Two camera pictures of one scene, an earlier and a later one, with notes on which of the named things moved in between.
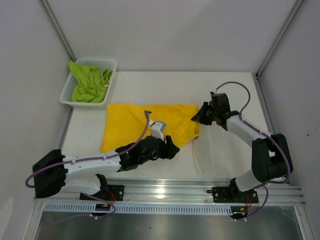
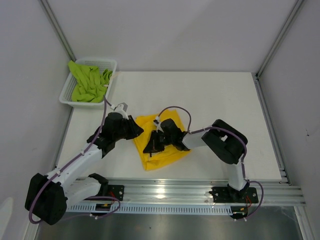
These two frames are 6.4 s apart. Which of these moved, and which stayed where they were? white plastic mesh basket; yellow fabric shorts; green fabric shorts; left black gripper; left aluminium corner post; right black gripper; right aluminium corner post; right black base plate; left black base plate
Moved: right black gripper; yellow fabric shorts; left black gripper
Stayed: right black base plate; left aluminium corner post; right aluminium corner post; left black base plate; green fabric shorts; white plastic mesh basket
